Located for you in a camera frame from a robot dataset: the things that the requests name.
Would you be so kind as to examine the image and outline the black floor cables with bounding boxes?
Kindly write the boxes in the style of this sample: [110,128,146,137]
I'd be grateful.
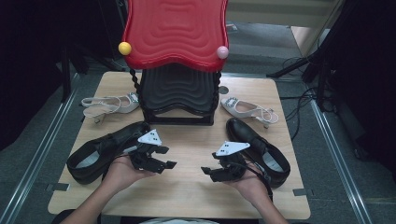
[279,55,320,141]

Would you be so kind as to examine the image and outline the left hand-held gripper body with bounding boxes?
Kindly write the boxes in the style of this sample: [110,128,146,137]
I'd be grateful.
[128,129,166,175]

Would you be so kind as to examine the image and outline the person's left hand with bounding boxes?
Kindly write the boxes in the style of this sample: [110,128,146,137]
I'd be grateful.
[104,155,157,194]

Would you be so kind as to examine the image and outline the pink ball knob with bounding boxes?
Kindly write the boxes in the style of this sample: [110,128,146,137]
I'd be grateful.
[216,46,230,60]

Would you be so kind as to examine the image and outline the yellow ball knob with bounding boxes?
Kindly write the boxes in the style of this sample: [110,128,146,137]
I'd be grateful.
[118,41,133,56]

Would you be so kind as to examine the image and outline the red-topped black shoe rack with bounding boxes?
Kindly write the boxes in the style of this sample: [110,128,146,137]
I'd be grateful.
[121,0,230,126]

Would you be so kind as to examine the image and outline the black leather shoe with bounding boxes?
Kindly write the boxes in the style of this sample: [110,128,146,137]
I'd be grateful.
[225,117,291,189]
[65,120,152,185]

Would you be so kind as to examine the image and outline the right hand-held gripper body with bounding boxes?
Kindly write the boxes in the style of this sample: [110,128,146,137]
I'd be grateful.
[210,141,251,183]

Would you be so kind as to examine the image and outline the metal floor rail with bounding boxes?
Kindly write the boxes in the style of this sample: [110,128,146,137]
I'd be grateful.
[307,99,375,224]
[0,73,80,224]

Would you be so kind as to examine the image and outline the black metal stand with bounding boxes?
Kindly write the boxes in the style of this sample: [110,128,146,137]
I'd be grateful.
[265,0,347,113]

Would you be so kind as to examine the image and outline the person's right hand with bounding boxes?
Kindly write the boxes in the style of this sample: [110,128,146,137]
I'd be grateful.
[223,174,272,206]

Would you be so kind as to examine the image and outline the person's white clothing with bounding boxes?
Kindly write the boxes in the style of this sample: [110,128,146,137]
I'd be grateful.
[139,218,219,224]

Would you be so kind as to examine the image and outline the white slingback heel shoe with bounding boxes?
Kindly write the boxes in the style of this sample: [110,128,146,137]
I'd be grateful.
[80,91,140,125]
[219,96,279,129]

